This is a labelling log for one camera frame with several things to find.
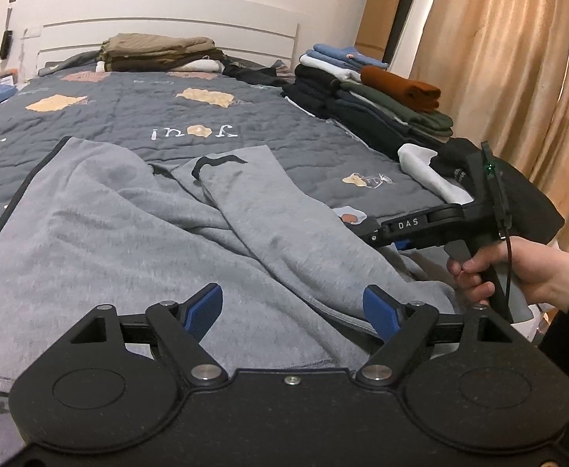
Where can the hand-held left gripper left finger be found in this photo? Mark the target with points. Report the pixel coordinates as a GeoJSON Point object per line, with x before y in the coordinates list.
{"type": "Point", "coordinates": [204, 309]}

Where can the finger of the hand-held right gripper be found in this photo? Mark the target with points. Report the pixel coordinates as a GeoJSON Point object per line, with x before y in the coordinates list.
{"type": "Point", "coordinates": [402, 244]}
{"type": "Point", "coordinates": [376, 234]}

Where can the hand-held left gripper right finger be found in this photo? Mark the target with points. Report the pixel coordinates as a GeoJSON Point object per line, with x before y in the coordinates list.
{"type": "Point", "coordinates": [382, 311]}

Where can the grey sweatshirt with black trim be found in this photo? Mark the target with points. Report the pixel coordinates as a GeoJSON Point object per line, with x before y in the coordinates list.
{"type": "Point", "coordinates": [119, 233]}

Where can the stack of folded clothes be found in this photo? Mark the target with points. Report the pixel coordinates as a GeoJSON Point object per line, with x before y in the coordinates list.
{"type": "Point", "coordinates": [362, 107]}

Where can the pile of black clothes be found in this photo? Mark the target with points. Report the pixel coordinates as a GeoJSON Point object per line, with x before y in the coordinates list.
{"type": "Point", "coordinates": [260, 74]}

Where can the person's right hand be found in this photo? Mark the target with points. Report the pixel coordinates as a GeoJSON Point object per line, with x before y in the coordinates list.
{"type": "Point", "coordinates": [537, 272]}

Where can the white folded cloth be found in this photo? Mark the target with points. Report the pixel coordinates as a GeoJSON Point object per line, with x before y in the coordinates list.
{"type": "Point", "coordinates": [425, 170]}

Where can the dark grey printed quilt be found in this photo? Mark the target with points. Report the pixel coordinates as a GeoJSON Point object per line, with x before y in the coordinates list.
{"type": "Point", "coordinates": [265, 121]}

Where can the beige curtain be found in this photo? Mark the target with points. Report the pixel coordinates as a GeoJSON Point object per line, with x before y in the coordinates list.
{"type": "Point", "coordinates": [508, 58]}

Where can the dark framed panel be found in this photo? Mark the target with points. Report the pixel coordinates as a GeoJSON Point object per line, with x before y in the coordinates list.
{"type": "Point", "coordinates": [401, 24]}

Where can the white folded garment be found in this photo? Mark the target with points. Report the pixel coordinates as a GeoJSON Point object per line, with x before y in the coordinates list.
{"type": "Point", "coordinates": [202, 65]}

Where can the dark brown folded garment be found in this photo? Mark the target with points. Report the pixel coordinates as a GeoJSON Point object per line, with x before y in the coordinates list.
{"type": "Point", "coordinates": [158, 62]}

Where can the khaki folded pants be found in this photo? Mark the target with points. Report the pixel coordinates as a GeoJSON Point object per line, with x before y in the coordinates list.
{"type": "Point", "coordinates": [158, 44]}

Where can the dark grey pillow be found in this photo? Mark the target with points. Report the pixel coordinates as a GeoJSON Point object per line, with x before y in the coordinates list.
{"type": "Point", "coordinates": [68, 63]}

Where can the white bed headboard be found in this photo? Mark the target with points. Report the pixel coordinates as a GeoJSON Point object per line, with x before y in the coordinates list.
{"type": "Point", "coordinates": [167, 27]}

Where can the black hairbrush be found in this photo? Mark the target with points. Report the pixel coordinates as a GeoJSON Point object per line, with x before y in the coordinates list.
{"type": "Point", "coordinates": [5, 44]}

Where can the white wall socket strip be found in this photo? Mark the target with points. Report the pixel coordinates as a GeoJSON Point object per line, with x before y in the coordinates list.
{"type": "Point", "coordinates": [30, 31]}

